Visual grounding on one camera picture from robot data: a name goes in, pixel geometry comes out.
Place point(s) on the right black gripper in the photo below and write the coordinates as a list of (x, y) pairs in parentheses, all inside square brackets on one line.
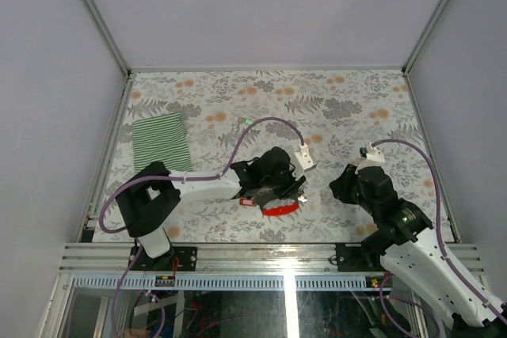
[(340, 185)]

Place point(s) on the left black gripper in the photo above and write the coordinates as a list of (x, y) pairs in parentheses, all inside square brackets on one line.
[(293, 187)]

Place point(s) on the grey red key ring holder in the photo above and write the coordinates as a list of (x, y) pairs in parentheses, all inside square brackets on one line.
[(281, 207)]

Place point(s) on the red key tag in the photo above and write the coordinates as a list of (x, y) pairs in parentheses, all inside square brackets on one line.
[(247, 202)]

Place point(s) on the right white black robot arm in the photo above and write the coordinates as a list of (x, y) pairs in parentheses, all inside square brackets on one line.
[(406, 244)]

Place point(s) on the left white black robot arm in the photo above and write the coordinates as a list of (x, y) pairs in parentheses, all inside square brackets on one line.
[(148, 199)]

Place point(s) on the green striped cloth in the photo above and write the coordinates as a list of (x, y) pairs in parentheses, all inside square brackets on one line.
[(161, 138)]

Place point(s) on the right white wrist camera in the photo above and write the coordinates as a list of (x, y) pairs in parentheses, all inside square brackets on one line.
[(370, 157)]

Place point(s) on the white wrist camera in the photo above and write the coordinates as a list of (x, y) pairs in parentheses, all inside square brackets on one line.
[(370, 157), (302, 161)]

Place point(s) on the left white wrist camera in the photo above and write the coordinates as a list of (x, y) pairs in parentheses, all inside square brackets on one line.
[(302, 161)]

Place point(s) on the aluminium front rail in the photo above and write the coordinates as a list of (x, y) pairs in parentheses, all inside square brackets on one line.
[(229, 266)]

